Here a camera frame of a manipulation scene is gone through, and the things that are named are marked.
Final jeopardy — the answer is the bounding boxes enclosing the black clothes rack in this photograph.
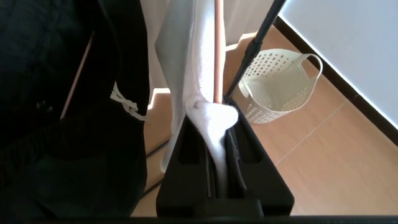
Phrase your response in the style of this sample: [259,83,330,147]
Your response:
[141,0,287,198]

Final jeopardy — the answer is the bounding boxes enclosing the white laundry basket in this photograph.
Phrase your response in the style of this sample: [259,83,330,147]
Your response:
[231,49,324,124]

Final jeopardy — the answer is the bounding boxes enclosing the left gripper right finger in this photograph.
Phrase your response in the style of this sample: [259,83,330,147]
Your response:
[223,96,295,218]

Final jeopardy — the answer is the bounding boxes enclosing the pink clothes hanger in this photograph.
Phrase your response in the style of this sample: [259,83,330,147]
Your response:
[59,30,96,121]
[213,0,225,105]

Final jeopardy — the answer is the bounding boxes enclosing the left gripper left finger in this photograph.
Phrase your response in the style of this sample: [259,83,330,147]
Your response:
[156,114,218,218]

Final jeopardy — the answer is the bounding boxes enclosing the white garment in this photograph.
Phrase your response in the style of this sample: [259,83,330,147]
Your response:
[154,0,239,197]

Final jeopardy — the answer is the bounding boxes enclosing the black shorts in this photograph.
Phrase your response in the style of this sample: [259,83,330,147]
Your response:
[0,0,151,218]

